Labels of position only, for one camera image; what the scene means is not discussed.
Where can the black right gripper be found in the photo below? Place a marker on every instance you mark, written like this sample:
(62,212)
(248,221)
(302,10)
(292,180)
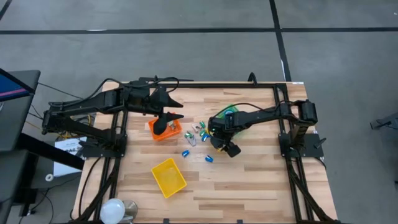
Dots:
(231,150)

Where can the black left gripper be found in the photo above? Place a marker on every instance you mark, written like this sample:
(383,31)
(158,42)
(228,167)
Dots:
(140,99)

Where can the cream staple remover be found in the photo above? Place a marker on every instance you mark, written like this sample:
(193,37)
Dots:
(172,125)

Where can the green mini stapler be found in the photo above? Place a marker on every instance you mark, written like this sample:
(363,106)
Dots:
(202,132)
(202,124)
(188,134)

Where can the pink staple remover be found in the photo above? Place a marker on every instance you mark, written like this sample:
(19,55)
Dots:
(196,127)

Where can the lilac staple remover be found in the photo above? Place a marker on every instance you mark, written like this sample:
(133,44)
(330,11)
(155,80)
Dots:
(191,141)

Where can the blue tape roll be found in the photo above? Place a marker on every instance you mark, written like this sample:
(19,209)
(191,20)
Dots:
(229,111)

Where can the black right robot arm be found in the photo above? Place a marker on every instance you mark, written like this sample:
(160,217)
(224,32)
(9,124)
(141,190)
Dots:
(264,115)

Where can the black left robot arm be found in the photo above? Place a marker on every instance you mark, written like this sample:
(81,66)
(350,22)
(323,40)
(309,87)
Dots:
(87,104)

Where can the orange plastic basket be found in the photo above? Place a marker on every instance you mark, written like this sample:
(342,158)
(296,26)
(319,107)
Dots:
(169,134)

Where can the green plastic basket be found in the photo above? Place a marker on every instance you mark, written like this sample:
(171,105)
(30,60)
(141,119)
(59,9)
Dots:
(235,109)

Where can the yellow plastic basket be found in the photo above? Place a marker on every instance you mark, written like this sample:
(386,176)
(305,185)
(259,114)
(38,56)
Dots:
(169,179)

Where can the black clamp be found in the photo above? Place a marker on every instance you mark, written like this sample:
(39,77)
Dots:
(252,77)

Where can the silver metal disc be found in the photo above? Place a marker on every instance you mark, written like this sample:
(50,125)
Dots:
(132,207)

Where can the white printed booklet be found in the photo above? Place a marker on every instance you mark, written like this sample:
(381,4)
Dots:
(66,165)

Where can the white round lamp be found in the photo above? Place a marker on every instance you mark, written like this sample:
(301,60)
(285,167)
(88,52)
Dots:
(112,211)

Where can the black diagonal bar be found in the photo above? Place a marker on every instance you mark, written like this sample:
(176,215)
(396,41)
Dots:
(56,155)

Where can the blue screen monitor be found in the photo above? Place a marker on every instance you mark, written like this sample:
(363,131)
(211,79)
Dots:
(9,88)

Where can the black aluminium table frame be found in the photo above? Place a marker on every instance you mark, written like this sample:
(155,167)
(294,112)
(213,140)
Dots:
(202,85)

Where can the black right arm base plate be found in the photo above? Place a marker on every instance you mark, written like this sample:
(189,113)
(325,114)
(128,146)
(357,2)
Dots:
(311,149)

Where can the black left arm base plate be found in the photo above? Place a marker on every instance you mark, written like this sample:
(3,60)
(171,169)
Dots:
(93,152)

